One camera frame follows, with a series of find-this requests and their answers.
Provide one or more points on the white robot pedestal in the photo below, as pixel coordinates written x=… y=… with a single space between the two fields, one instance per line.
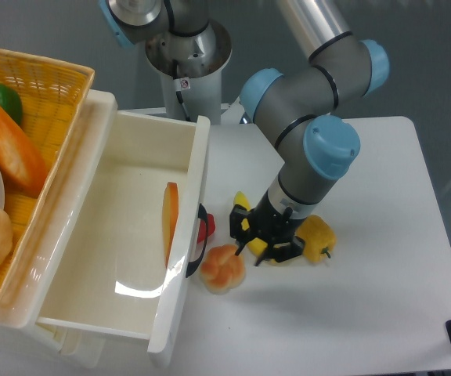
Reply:
x=190 y=71

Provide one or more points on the yellow banana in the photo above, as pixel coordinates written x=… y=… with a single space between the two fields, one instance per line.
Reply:
x=241 y=199

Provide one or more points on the yellow bell pepper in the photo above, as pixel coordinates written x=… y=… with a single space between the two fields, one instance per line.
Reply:
x=319 y=239

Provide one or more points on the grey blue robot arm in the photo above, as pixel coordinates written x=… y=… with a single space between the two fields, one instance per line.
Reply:
x=294 y=114

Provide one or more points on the yellow woven basket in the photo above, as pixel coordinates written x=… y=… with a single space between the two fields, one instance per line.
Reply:
x=52 y=92

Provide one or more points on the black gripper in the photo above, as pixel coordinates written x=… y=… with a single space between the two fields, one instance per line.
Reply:
x=270 y=226

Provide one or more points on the white drawer cabinet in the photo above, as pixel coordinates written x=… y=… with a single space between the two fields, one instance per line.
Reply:
x=21 y=328

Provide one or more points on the orange baguette bread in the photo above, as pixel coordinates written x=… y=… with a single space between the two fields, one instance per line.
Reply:
x=20 y=160

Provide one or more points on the round knotted bread roll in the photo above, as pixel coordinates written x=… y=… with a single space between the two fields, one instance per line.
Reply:
x=222 y=270

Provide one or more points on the red bell pepper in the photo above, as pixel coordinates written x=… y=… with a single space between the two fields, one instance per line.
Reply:
x=206 y=228

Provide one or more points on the green pepper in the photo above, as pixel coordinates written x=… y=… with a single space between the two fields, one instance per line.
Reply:
x=11 y=104

